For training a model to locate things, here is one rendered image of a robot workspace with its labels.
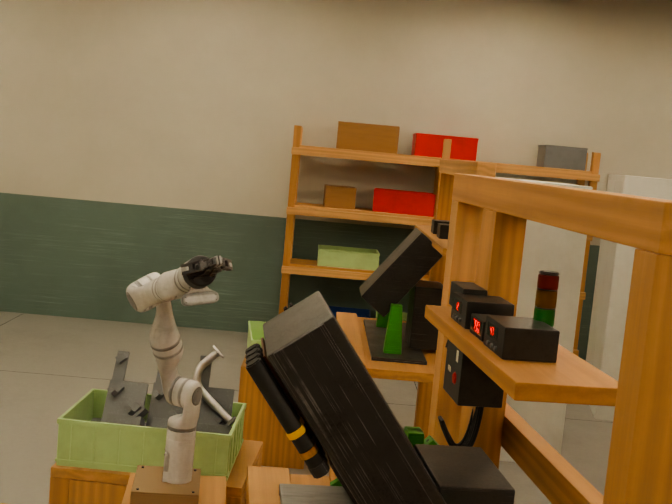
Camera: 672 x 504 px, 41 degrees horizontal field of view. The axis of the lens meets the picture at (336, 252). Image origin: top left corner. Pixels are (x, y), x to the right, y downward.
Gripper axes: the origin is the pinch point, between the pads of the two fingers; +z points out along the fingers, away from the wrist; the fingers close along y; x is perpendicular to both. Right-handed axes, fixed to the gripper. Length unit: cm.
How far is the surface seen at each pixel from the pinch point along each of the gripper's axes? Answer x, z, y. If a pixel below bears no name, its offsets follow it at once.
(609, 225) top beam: 10, 61, 58
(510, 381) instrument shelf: 37, 35, 47
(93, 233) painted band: -164, -744, 137
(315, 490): 56, -23, 25
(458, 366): 32, -9, 65
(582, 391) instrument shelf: 41, 43, 59
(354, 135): -203, -555, 359
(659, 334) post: 32, 75, 51
